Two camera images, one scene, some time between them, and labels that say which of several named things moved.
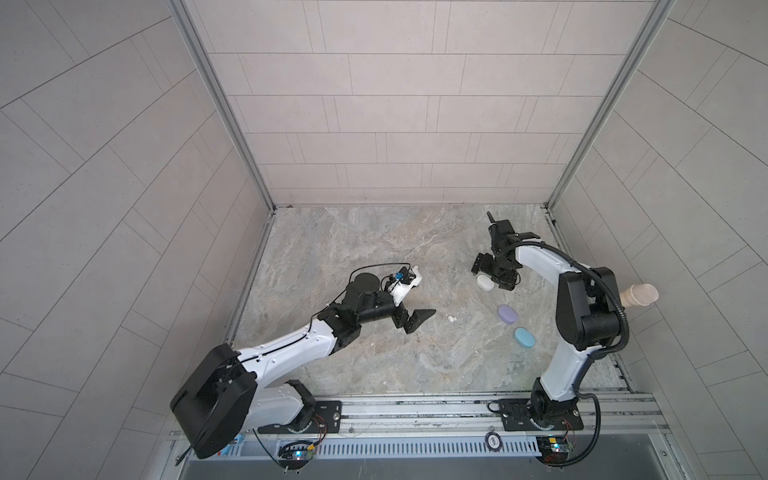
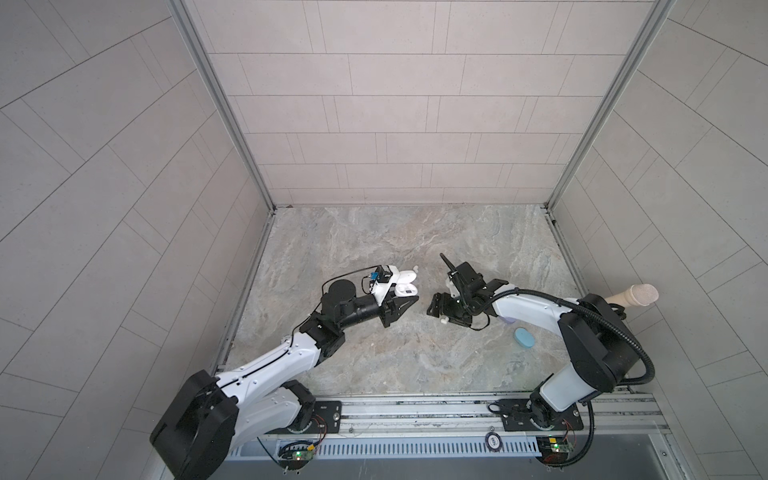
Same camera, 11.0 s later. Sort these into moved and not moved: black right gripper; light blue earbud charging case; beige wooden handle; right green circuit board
Moved: black right gripper
Not moved: light blue earbud charging case; right green circuit board; beige wooden handle
